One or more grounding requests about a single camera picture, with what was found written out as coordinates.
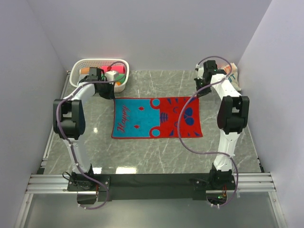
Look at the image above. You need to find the orange rolled towel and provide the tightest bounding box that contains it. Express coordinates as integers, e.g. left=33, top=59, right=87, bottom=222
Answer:
left=79, top=67, right=90, bottom=75

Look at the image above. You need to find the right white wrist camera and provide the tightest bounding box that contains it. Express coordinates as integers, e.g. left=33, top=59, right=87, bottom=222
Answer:
left=195, top=64, right=204, bottom=79

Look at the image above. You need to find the green rolled towel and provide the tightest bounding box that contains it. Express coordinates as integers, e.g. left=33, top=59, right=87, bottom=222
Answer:
left=115, top=74, right=125, bottom=84

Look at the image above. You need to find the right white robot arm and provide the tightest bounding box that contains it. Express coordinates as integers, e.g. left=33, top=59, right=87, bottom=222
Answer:
left=194, top=60, right=249, bottom=171

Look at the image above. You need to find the white plastic basket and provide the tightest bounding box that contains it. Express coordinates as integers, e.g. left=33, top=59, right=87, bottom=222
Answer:
left=69, top=58, right=130, bottom=93

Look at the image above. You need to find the crumpled white printed towel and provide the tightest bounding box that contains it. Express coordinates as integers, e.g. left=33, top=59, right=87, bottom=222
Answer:
left=220, top=63, right=241, bottom=92

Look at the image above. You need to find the red blue cat towel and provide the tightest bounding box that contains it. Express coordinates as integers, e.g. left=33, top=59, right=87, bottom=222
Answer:
left=112, top=96, right=190, bottom=139

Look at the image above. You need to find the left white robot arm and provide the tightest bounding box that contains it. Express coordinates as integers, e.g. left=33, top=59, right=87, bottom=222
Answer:
left=53, top=67, right=119, bottom=191

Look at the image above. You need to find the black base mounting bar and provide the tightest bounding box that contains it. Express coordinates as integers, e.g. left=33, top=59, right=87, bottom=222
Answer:
left=66, top=171, right=238, bottom=202

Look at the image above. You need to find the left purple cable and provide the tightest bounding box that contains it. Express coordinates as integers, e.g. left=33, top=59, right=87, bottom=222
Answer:
left=56, top=61, right=129, bottom=211

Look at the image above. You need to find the pink rolled towel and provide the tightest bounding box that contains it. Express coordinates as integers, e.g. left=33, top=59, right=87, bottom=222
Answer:
left=100, top=65, right=125, bottom=74

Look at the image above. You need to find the aluminium front rail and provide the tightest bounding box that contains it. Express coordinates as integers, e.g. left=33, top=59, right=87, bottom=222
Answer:
left=26, top=173, right=276, bottom=194

